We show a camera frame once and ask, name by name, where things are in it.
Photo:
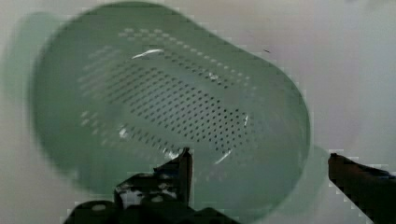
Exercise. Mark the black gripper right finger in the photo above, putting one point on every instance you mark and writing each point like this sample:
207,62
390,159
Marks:
372,190

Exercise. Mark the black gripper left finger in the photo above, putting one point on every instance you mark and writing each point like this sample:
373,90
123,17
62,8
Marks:
170,182

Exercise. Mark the green plastic strainer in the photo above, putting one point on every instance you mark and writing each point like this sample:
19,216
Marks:
94,93

